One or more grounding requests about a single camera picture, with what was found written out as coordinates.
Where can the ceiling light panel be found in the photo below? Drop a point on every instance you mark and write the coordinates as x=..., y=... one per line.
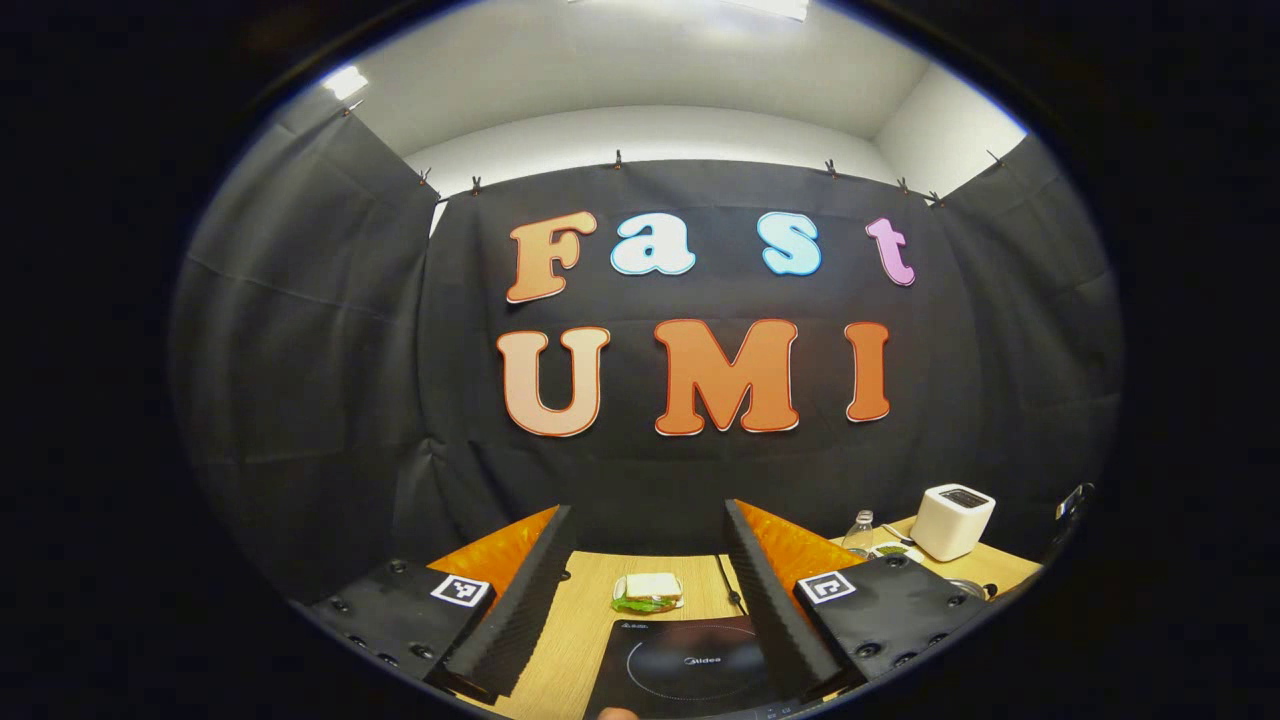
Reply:
x=770, y=6
x=344, y=82

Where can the black backdrop cloth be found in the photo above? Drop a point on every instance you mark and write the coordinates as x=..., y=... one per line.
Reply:
x=330, y=380

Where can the clear plastic water bottle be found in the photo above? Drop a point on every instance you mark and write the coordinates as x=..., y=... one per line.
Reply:
x=859, y=535

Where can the black induction cooktop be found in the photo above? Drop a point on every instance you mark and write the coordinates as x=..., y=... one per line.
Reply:
x=680, y=670

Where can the white toaster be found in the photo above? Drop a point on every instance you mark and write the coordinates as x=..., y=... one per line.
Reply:
x=950, y=525

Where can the sandwich with lettuce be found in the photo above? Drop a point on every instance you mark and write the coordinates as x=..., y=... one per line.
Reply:
x=650, y=590

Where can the white divided grain dish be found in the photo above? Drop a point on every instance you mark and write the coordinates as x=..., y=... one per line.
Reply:
x=892, y=550

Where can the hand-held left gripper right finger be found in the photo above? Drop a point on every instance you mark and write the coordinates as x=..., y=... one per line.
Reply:
x=775, y=620

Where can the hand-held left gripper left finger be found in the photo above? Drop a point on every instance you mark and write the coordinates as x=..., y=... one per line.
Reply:
x=530, y=610

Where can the row of backdrop clips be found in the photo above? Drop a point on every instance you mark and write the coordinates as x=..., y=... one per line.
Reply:
x=618, y=159

